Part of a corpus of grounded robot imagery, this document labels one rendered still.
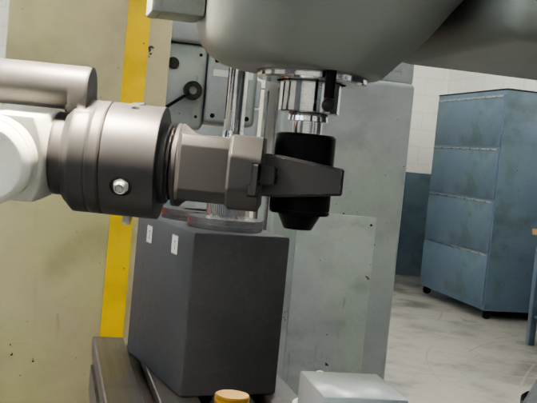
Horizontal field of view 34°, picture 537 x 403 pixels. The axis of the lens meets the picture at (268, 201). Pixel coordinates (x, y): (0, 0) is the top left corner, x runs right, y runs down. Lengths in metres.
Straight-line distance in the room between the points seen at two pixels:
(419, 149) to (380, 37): 9.88
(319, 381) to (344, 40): 0.24
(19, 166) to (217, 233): 0.38
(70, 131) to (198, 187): 0.10
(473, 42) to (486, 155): 7.42
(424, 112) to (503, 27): 9.89
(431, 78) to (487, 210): 2.97
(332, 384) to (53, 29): 1.93
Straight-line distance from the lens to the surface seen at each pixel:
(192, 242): 0.99
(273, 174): 0.66
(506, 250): 7.99
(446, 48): 0.74
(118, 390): 1.04
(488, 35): 0.67
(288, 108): 0.68
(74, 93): 0.69
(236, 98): 1.05
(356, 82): 0.67
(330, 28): 0.63
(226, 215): 1.04
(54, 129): 0.69
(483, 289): 7.98
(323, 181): 0.66
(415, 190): 10.50
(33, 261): 2.41
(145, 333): 1.15
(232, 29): 0.63
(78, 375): 2.47
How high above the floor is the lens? 1.25
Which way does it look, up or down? 3 degrees down
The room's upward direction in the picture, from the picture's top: 5 degrees clockwise
